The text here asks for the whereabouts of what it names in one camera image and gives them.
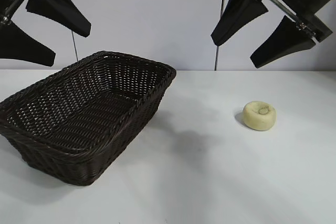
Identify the dark brown woven basket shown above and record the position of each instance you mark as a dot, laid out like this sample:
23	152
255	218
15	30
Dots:
78	108

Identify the pale yellow egg yolk pastry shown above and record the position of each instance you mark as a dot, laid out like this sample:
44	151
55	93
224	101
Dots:
258	119

